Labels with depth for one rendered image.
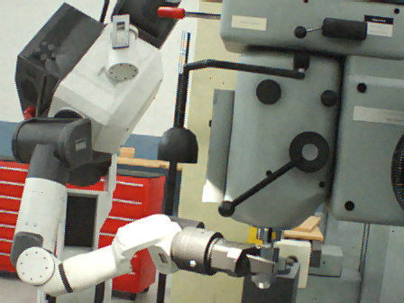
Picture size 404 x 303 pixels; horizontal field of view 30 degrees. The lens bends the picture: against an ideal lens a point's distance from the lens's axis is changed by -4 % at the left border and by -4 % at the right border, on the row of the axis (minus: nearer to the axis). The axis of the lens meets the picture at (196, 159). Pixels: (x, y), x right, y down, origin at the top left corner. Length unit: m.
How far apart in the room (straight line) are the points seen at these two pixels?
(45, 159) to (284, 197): 0.53
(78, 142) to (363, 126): 0.63
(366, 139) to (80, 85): 0.68
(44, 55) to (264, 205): 0.65
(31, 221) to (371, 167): 0.70
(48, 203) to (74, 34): 0.42
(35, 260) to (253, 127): 0.52
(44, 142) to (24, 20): 9.44
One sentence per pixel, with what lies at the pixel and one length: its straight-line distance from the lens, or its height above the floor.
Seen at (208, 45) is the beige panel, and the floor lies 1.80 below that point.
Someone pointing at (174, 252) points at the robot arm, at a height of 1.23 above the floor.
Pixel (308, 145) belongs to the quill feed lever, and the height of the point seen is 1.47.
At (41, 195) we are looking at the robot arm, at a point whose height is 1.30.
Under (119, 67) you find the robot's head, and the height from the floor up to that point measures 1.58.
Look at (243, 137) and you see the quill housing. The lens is 1.35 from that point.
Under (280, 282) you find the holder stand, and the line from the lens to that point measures 1.81.
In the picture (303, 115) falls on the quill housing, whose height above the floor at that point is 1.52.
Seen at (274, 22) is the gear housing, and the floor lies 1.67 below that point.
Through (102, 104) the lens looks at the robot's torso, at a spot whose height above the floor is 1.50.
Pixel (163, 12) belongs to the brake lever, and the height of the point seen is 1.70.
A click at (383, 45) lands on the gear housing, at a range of 1.34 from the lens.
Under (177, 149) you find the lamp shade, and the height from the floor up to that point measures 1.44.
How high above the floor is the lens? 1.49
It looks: 3 degrees down
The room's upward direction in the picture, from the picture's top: 6 degrees clockwise
